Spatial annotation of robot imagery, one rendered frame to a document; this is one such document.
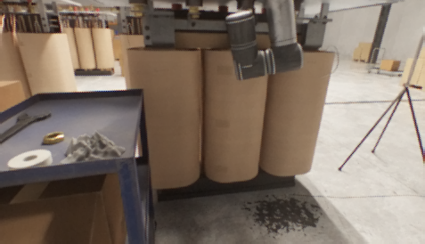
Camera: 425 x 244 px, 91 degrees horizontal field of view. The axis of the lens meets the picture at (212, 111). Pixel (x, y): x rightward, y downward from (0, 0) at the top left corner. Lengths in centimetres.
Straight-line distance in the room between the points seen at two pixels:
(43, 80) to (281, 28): 285
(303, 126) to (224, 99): 58
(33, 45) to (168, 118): 225
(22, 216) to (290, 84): 129
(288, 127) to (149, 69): 94
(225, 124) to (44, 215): 98
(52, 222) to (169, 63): 85
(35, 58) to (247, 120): 260
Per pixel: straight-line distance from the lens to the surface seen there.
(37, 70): 323
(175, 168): 141
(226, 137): 134
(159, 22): 120
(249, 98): 129
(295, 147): 158
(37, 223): 58
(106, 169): 51
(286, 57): 90
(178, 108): 123
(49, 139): 70
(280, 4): 89
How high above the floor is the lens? 115
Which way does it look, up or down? 20 degrees down
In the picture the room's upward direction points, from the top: 1 degrees clockwise
